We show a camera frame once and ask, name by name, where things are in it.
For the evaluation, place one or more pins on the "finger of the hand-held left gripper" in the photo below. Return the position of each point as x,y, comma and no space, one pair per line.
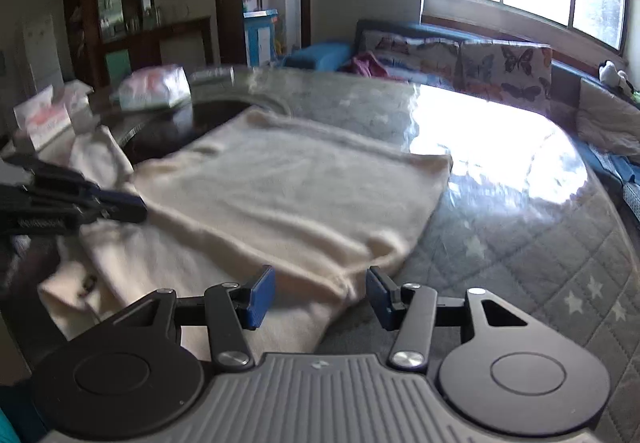
75,180
122,210

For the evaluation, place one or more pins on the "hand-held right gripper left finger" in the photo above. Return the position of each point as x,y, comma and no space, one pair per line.
260,298

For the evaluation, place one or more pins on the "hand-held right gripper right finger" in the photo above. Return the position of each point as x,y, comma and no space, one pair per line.
382,298

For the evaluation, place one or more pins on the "cream sweater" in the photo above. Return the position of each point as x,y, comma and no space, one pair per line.
280,193

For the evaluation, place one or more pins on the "white tissue box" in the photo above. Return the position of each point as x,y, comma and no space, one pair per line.
42,120

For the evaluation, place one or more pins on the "round black induction cooker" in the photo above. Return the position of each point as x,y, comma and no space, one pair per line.
200,118

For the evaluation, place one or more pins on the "soft tissue pack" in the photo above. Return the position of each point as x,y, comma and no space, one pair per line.
152,85

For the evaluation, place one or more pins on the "grey quilted star table cover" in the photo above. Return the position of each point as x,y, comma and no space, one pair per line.
500,243

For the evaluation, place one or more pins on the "dark wooden cabinet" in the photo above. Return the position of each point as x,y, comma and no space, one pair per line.
185,43

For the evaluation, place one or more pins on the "blue and white box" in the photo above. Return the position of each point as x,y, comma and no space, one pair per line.
260,40

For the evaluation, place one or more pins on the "pink cloth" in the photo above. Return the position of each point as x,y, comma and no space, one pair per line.
367,65

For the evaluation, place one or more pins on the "long butterfly print cushion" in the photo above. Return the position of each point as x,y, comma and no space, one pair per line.
415,55

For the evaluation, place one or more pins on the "blue sofa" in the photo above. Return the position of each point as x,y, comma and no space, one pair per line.
320,55

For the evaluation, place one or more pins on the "large butterfly print cushion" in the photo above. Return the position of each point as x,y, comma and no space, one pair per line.
505,68

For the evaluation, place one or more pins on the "blue patterned sofa cover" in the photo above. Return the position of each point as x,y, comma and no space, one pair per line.
631,193

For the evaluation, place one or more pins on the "grey cushion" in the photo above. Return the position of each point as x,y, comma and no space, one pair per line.
607,123

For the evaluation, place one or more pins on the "black and white plush toy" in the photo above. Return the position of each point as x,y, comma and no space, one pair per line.
611,72

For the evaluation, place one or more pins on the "white wall calendar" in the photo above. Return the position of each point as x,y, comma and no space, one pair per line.
42,48

